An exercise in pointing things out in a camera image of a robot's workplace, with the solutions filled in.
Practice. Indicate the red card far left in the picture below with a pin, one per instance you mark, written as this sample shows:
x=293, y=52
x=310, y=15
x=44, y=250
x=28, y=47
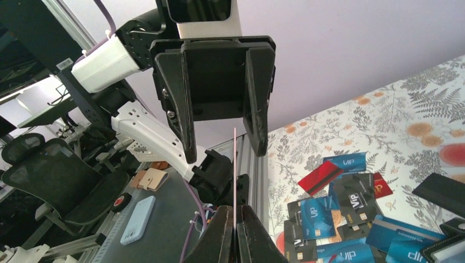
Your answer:
x=320, y=177

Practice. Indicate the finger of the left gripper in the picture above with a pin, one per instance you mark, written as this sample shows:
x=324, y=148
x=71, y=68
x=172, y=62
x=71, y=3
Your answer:
x=172, y=73
x=259, y=69

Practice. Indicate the black office chair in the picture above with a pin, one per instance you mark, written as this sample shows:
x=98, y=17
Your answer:
x=75, y=195

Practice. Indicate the light blue phone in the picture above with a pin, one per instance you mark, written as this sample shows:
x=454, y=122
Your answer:
x=138, y=221

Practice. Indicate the black leather card holder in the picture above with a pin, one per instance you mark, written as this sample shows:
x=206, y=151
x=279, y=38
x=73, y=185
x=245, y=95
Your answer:
x=449, y=249

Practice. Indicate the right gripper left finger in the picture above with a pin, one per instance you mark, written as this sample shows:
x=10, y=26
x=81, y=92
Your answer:
x=215, y=245

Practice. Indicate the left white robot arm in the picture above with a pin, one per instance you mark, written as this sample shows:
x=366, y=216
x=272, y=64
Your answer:
x=126, y=51

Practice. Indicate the black VIP card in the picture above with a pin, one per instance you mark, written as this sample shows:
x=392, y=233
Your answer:
x=356, y=196

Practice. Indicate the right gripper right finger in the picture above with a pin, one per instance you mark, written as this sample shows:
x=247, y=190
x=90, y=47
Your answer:
x=253, y=244

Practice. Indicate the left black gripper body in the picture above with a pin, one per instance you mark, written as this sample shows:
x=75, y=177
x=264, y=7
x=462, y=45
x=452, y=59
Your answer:
x=216, y=69

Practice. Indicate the blue VIP card lower left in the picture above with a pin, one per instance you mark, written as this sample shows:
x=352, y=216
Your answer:
x=316, y=218

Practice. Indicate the tan leather card holder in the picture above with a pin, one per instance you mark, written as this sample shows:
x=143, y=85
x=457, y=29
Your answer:
x=149, y=180

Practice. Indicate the aluminium rail frame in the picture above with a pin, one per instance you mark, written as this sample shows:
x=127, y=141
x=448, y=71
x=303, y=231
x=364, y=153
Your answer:
x=257, y=170

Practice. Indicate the floral table mat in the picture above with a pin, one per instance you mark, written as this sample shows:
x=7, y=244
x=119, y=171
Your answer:
x=401, y=128

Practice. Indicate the pink thin card edge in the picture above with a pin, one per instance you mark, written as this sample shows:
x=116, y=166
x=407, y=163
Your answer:
x=235, y=170

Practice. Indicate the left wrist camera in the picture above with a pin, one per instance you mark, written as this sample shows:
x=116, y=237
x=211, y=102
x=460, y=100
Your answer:
x=201, y=19

